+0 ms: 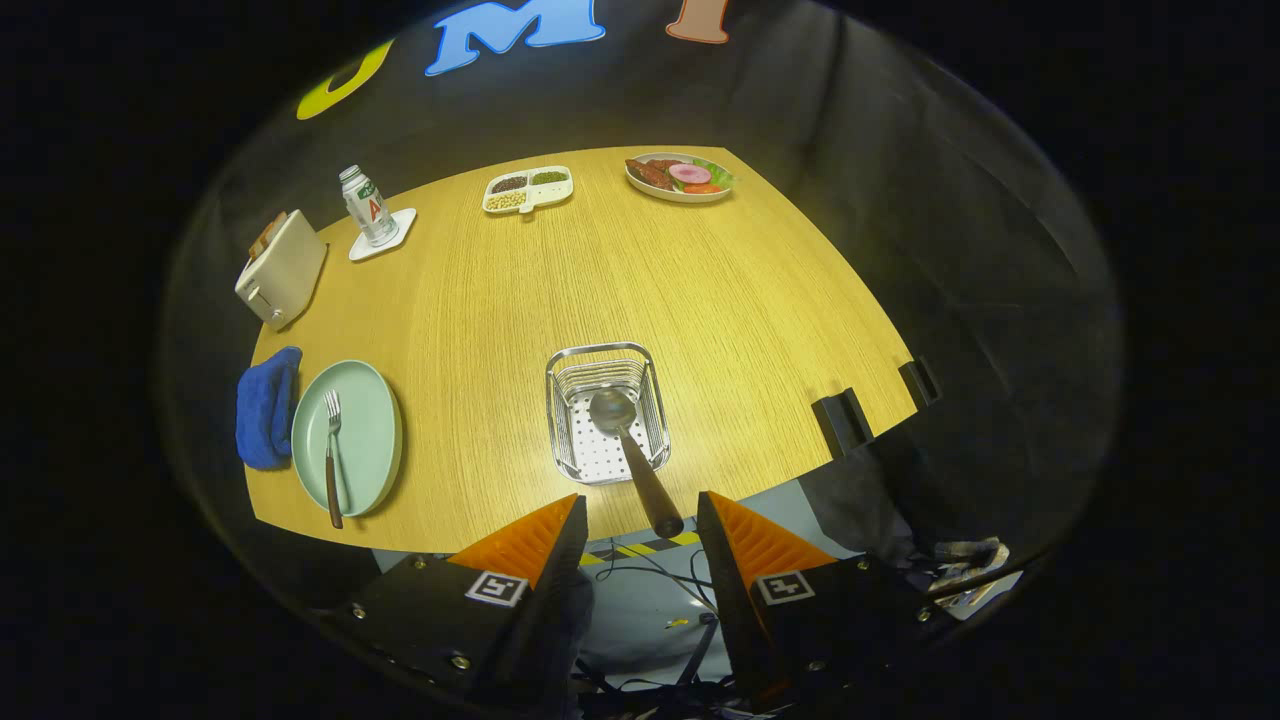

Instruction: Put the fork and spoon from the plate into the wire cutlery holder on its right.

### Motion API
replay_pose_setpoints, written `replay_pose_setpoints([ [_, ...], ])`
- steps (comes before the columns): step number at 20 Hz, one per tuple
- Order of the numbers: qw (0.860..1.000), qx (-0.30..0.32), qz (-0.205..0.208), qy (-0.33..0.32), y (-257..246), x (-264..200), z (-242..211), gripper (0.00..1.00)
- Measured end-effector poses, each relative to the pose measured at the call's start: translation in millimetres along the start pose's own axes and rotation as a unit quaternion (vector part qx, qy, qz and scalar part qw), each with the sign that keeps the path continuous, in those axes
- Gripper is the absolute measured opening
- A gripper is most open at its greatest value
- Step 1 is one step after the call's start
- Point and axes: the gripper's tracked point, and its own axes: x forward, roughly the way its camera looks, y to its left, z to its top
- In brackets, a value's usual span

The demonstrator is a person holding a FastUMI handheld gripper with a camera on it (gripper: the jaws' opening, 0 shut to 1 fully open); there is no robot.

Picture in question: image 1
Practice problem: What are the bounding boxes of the blue cloth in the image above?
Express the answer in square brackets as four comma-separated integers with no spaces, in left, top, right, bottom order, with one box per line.
[235,346,304,471]

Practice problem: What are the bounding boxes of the shiny crumpled bag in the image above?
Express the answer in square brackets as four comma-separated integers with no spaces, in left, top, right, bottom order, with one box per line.
[928,537,1026,621]

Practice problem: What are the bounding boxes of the white divided bean dish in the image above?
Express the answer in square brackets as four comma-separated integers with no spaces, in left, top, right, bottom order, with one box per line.
[482,166,575,216]

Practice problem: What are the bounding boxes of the black floor cables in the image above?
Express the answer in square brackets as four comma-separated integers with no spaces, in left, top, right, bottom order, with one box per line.
[580,540,723,693]

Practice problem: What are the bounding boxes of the cream toaster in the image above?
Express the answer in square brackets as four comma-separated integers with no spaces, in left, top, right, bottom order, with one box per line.
[234,209,329,332]

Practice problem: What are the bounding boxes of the wooden-handled metal spoon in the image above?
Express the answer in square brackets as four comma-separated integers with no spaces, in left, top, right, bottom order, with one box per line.
[588,388,685,539]

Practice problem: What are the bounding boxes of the wooden-handled metal fork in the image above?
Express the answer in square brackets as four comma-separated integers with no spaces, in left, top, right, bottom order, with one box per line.
[322,390,345,530]

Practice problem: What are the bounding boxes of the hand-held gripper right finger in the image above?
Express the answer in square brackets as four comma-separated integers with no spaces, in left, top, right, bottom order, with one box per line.
[697,490,961,711]

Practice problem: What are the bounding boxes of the pale green plate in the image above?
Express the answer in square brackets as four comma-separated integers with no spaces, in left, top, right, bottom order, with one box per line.
[291,360,404,519]

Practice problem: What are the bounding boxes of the metal wire basket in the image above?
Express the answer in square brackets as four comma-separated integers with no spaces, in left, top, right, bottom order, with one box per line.
[545,342,672,487]

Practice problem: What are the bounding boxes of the white plate of food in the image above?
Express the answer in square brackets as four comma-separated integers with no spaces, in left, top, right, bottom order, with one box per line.
[624,152,736,205]

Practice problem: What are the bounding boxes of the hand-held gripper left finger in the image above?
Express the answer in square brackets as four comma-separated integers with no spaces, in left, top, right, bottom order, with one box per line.
[325,493,591,701]

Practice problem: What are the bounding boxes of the white square coaster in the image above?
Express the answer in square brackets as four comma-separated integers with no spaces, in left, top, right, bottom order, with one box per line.
[348,207,418,263]

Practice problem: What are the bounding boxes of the small plastic drink bottle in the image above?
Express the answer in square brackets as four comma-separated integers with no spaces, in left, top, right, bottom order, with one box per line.
[338,165,399,248]

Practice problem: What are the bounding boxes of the black table clamp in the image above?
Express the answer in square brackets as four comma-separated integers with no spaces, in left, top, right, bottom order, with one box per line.
[898,358,943,409]
[812,388,876,456]

